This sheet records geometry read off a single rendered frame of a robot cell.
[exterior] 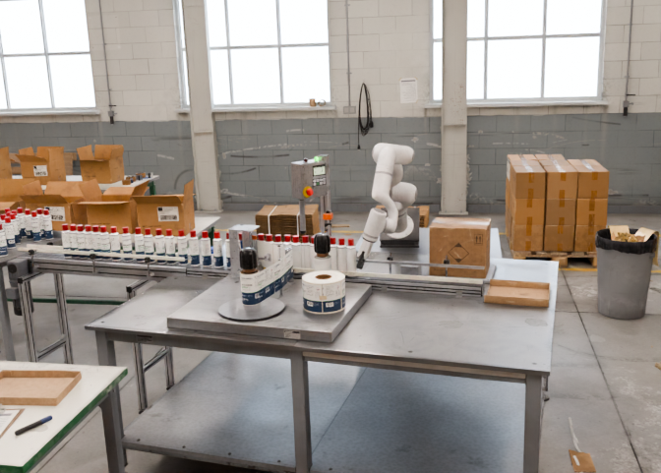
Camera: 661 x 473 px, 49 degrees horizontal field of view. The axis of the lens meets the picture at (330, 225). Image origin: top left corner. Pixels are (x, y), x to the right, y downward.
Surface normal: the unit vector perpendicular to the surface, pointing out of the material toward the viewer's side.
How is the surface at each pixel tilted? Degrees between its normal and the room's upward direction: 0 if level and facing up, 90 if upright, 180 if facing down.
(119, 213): 90
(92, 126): 90
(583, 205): 89
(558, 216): 91
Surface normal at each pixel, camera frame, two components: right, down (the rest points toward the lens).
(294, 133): -0.18, 0.24
